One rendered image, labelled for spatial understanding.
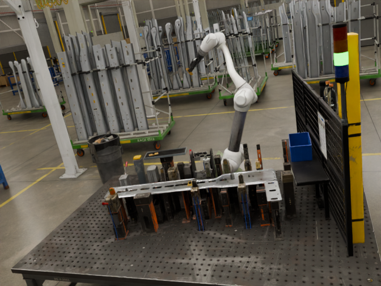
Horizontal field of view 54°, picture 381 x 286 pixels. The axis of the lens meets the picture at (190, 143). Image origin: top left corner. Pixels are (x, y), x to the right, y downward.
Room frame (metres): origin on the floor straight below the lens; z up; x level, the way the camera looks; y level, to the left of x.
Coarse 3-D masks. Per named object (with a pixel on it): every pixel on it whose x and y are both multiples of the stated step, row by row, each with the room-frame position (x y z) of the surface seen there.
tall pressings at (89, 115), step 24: (72, 48) 7.39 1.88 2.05; (96, 48) 7.26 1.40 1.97; (120, 48) 7.37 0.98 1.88; (72, 72) 7.18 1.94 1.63; (96, 72) 7.52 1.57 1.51; (120, 72) 7.15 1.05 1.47; (72, 96) 7.12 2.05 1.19; (96, 96) 7.28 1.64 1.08; (96, 120) 7.25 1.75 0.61; (120, 120) 7.38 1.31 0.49; (144, 120) 6.98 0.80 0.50
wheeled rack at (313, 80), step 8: (376, 8) 8.03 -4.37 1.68; (368, 16) 8.58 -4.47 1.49; (376, 16) 8.03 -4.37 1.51; (320, 24) 8.79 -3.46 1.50; (328, 24) 8.71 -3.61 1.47; (376, 56) 8.79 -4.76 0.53; (376, 64) 8.65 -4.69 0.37; (360, 72) 8.47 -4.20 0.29; (368, 72) 8.22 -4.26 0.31; (376, 72) 8.11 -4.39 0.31; (312, 80) 8.65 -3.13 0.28; (320, 80) 8.51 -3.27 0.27; (328, 80) 8.43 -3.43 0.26
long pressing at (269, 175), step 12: (180, 180) 2.78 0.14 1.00; (204, 180) 2.69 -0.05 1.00; (216, 180) 2.65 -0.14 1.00; (228, 180) 2.61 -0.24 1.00; (252, 180) 2.53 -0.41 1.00; (264, 180) 2.49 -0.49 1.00; (276, 180) 2.47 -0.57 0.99; (108, 192) 2.81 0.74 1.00; (120, 192) 2.77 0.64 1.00; (132, 192) 2.73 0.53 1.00; (144, 192) 2.68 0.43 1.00; (156, 192) 2.65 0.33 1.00; (168, 192) 2.62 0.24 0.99
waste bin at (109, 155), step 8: (96, 136) 5.69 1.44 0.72; (104, 136) 5.72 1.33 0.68; (112, 136) 5.55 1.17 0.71; (88, 144) 5.36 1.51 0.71; (96, 144) 5.26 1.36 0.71; (104, 144) 5.25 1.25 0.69; (112, 144) 5.31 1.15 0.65; (120, 144) 5.48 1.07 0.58; (96, 152) 5.29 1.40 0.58; (104, 152) 5.26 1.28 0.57; (112, 152) 5.30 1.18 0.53; (120, 152) 5.48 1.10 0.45; (96, 160) 5.35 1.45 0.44; (104, 160) 5.29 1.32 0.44; (112, 160) 5.31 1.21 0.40; (120, 160) 5.42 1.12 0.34; (104, 168) 5.30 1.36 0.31; (112, 168) 5.31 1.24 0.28; (120, 168) 5.39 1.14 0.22; (104, 176) 5.32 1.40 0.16
